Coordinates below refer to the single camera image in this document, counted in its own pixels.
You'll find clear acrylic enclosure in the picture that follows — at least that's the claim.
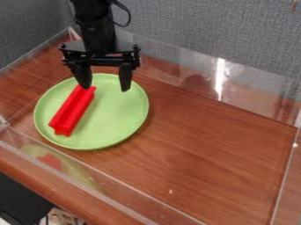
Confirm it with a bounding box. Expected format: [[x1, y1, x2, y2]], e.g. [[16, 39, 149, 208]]
[[0, 30, 301, 225]]

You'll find green round plate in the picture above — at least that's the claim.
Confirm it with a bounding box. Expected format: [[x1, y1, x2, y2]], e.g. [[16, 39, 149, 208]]
[[34, 73, 150, 150]]

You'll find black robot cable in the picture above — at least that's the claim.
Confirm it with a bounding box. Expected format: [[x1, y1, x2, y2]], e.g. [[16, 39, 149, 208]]
[[111, 0, 133, 28]]

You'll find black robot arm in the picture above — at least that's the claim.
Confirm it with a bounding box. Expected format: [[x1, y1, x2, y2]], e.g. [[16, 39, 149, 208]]
[[60, 0, 141, 91]]

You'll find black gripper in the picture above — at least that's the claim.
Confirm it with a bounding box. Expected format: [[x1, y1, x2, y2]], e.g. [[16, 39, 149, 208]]
[[59, 39, 141, 91]]

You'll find white power strip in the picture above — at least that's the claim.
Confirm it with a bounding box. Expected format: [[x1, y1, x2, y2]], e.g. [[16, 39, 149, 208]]
[[38, 207, 86, 225]]

